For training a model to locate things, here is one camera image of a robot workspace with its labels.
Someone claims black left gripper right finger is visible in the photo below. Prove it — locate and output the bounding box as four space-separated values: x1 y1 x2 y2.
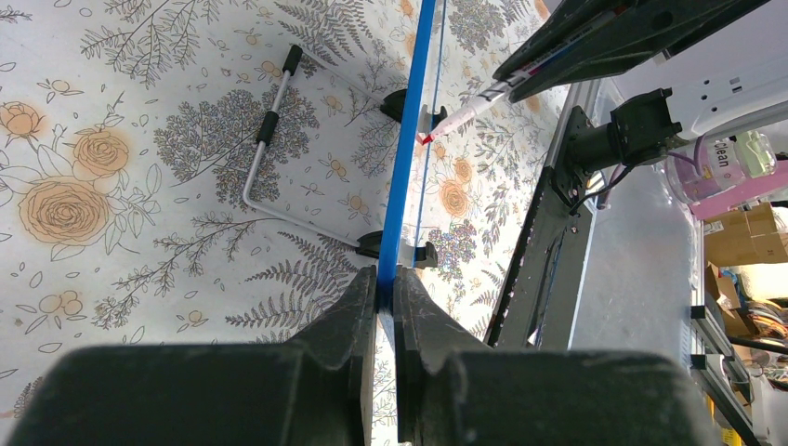
392 268 719 445

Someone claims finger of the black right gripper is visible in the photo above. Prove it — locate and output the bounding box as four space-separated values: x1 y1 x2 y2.
508 0 765 103
492 1 628 84

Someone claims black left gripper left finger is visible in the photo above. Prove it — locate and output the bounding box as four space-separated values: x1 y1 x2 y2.
9 267 376 445

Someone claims white red whiteboard marker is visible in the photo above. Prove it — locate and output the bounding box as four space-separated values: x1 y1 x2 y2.
417 6 627 145

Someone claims blue framed whiteboard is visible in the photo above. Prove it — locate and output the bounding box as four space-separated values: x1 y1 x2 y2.
377 1 447 314

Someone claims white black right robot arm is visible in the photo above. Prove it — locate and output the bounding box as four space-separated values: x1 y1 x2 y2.
493 1 787 173

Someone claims clear cleaner bottle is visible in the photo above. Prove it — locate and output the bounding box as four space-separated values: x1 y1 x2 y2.
664 130 777 204

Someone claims cardboard box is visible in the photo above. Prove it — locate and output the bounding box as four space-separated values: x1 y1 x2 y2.
703 203 787 267

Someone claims floral tablecloth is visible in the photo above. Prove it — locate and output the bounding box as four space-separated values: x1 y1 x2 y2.
1 1 566 445

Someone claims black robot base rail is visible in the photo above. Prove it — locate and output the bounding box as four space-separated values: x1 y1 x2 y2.
484 106 594 350

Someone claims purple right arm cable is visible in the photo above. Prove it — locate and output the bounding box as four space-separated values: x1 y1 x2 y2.
594 135 706 211

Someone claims metal wire whiteboard stand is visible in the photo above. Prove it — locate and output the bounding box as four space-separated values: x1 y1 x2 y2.
242 44 387 253

